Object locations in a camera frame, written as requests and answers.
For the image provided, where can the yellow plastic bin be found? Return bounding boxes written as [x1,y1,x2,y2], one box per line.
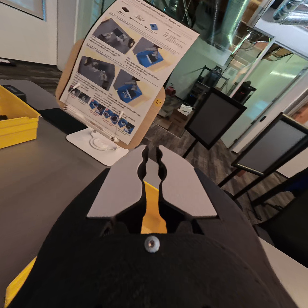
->
[0,85,41,150]
[5,181,168,308]

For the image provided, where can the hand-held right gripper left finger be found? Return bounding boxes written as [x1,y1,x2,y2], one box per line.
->
[86,144,149,234]

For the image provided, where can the black flat monitor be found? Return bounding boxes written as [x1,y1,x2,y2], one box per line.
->
[184,87,248,159]

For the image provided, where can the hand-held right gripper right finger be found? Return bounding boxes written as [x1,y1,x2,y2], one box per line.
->
[156,145,218,234]

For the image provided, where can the black framed display panel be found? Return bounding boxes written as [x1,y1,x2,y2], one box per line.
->
[218,113,308,220]

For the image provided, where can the instruction poster on wooden board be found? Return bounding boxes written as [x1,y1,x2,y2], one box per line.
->
[55,0,200,150]

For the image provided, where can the black office chair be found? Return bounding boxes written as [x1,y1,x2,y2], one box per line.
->
[254,168,308,263]

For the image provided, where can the black flat mat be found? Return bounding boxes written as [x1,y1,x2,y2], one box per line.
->
[40,108,88,135]

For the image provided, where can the black power bank with display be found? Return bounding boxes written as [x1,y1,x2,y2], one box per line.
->
[4,85,27,103]

